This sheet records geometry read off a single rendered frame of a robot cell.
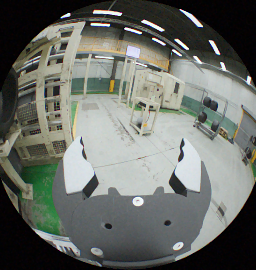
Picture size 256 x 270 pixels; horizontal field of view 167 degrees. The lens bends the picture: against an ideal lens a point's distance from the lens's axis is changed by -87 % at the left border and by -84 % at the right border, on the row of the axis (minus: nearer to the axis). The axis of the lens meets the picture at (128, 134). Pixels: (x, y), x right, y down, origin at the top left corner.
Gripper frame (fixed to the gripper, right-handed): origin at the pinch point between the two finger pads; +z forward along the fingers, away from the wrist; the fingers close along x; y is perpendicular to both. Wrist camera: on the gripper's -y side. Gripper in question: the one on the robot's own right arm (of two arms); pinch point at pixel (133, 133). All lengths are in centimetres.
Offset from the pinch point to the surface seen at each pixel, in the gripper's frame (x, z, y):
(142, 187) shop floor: 20, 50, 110
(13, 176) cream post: -127, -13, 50
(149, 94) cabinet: 86, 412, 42
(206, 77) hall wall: 782, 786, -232
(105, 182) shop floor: -28, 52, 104
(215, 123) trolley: 355, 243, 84
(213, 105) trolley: 349, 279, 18
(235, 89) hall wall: 942, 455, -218
